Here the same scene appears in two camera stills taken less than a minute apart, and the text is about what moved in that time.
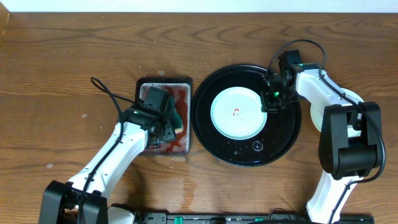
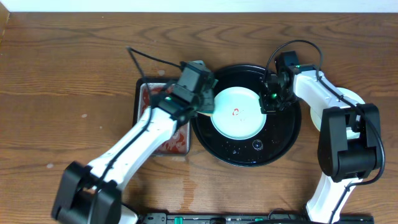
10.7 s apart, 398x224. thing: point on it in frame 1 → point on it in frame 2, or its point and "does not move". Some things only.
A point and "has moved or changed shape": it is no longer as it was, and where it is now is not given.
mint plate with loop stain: (236, 113) does not move
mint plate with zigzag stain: (316, 115) does not move
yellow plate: (316, 117) does not move
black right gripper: (267, 104) does not move
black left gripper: (169, 125) → (208, 101)
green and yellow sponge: (175, 117) has moved or changed shape
